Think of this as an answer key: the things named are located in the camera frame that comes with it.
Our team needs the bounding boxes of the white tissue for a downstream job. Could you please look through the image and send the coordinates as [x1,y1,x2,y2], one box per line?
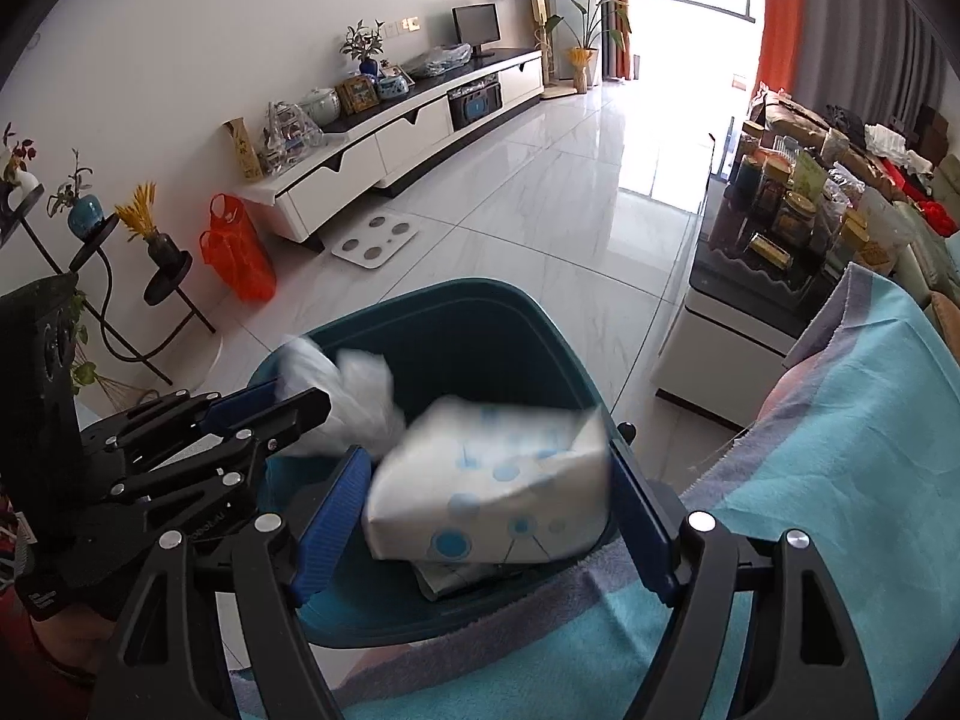
[277,338,405,460]

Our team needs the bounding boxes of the paper cup blue dots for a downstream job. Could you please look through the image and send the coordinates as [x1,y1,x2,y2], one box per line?
[363,397,610,566]

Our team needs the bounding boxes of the clear green plastic wrapper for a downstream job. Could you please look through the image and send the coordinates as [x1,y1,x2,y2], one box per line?
[413,562,505,601]

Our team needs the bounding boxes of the teal trash bin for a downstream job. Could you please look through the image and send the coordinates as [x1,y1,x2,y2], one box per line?
[252,278,617,649]

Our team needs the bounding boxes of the left hand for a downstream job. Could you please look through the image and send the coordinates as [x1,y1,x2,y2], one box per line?
[0,492,114,691]

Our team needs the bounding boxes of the orange plastic bag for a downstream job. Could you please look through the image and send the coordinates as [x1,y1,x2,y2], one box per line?
[199,193,277,302]

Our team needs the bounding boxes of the black plant stand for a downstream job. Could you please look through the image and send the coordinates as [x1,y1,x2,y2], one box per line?
[2,174,218,385]

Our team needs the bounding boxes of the teal grey patterned tablecloth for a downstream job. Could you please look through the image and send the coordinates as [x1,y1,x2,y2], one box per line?
[227,262,960,720]

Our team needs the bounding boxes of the white bathroom scale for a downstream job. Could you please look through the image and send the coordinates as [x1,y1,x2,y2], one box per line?
[332,211,420,270]

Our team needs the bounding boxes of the white tv cabinet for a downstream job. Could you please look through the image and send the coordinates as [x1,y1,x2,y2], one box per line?
[235,49,544,244]

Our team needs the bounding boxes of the green sectional sofa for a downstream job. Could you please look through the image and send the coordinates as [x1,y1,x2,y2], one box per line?
[892,200,958,358]

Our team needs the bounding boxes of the small black monitor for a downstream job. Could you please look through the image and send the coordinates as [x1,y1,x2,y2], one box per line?
[452,4,501,59]

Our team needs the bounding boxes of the cluttered coffee table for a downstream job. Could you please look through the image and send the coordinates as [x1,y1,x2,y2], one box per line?
[650,99,902,430]

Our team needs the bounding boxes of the left striped curtain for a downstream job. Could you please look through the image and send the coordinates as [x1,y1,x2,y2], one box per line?
[601,0,631,80]

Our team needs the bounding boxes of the white standing air conditioner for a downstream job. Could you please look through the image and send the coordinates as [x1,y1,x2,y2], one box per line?
[524,0,602,85]

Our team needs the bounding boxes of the tall potted plant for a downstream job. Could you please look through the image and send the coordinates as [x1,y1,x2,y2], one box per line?
[545,0,602,94]

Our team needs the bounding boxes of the grey curtain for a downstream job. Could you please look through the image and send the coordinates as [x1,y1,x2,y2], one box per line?
[793,0,947,130]

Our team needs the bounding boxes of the orange curtain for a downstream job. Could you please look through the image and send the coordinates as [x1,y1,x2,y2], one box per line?
[757,0,805,93]

